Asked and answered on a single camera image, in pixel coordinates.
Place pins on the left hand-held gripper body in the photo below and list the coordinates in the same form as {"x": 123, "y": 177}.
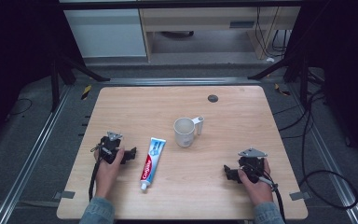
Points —
{"x": 109, "y": 146}

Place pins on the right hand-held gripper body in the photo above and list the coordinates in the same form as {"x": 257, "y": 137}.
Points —
{"x": 251, "y": 161}

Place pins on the blue and red toothpaste tube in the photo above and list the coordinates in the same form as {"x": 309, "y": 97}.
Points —
{"x": 151, "y": 161}

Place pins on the white cup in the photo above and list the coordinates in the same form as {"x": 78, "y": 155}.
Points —
{"x": 184, "y": 132}

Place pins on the person's left hand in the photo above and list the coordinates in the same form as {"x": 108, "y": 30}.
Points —
{"x": 107, "y": 174}

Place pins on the person's right hand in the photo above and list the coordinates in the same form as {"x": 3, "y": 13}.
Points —
{"x": 257, "y": 190}

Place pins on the yellow and black tape strip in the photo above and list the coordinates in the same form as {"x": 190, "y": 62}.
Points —
{"x": 282, "y": 90}
{"x": 86, "y": 92}

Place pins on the grey tape piece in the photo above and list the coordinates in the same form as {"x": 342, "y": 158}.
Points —
{"x": 300, "y": 196}
{"x": 64, "y": 195}

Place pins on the round grey table grommet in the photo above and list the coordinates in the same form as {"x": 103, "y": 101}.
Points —
{"x": 213, "y": 98}

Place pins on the black metal stand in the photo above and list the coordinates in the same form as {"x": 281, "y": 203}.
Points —
{"x": 295, "y": 67}
{"x": 62, "y": 68}

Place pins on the white cabinet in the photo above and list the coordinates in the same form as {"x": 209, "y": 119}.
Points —
{"x": 105, "y": 34}

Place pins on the metal floor rail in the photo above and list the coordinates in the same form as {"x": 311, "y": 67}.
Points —
{"x": 28, "y": 158}
{"x": 329, "y": 158}
{"x": 180, "y": 81}

